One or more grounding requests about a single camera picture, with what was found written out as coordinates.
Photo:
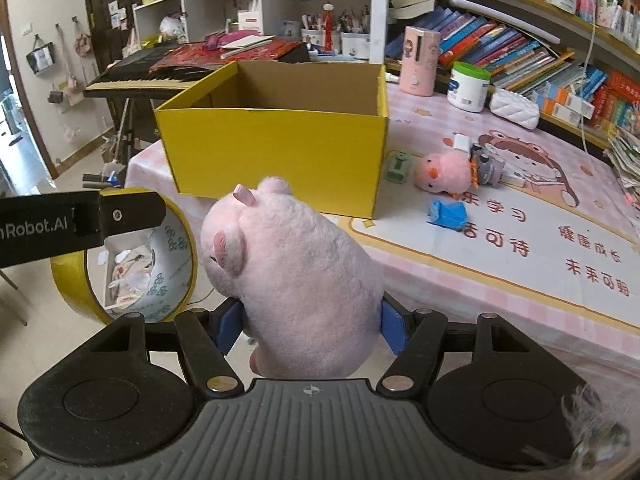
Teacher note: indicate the white rolled tube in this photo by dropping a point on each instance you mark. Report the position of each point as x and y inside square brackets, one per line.
[500, 17]

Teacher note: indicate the pink plush pig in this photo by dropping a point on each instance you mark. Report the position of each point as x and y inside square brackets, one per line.
[295, 280]

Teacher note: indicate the printed cartoon desk mat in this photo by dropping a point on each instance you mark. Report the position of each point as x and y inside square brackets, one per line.
[500, 245]

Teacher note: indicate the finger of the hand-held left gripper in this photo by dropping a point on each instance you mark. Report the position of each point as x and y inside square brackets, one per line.
[132, 215]

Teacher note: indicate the white quilted pouch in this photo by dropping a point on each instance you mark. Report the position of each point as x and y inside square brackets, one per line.
[515, 109]

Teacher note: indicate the white shelf unit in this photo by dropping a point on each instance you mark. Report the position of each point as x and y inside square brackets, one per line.
[280, 0]

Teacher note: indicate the small pink hanging bag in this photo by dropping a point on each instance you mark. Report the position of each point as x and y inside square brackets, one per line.
[82, 42]

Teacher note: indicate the black keyboard stand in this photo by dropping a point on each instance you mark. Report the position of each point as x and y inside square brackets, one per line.
[127, 125]

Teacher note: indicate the grey toy figure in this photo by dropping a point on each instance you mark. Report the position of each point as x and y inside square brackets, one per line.
[487, 166]

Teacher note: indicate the black white tote bag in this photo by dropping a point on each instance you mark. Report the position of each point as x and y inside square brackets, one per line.
[40, 57]

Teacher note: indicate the red paper sheets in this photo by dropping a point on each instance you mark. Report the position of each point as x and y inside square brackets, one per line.
[200, 57]

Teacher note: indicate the purple pouch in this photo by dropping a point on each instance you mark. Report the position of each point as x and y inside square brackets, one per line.
[220, 40]

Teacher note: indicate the white envelope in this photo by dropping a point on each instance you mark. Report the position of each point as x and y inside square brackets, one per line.
[247, 44]

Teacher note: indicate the yellow cardboard box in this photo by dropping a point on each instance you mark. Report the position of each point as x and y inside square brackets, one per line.
[270, 160]

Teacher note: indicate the row of leaning books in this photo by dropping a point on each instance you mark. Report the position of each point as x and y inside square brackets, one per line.
[480, 42]

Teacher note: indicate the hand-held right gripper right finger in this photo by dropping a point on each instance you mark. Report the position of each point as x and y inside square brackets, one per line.
[395, 329]

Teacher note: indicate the stack of newspapers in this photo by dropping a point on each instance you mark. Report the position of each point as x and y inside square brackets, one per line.
[627, 165]

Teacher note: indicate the wooden bookshelf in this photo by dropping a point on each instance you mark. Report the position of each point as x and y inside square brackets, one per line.
[575, 131]

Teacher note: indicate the small blue toy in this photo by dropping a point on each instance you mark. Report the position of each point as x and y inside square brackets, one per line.
[447, 215]

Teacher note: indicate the small green toy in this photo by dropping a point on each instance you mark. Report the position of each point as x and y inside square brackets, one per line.
[398, 166]

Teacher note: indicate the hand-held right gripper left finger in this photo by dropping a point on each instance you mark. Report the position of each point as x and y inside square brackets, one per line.
[229, 327]

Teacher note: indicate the stack of orange blue boxes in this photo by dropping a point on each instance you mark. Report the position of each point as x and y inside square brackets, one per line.
[595, 97]

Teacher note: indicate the white pen holder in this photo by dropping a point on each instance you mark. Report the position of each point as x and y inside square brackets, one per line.
[312, 40]
[355, 45]

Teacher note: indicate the white box red stripe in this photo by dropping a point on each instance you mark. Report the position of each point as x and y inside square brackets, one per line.
[250, 22]

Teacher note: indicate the black keyboard piano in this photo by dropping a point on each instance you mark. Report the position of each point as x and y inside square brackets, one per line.
[135, 80]

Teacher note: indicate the pink chick plush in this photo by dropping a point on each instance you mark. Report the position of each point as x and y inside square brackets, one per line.
[442, 172]

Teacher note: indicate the red tassel ornament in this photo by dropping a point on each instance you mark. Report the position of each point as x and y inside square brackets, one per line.
[328, 27]

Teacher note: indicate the white tub green lid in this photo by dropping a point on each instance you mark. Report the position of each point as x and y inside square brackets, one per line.
[467, 87]

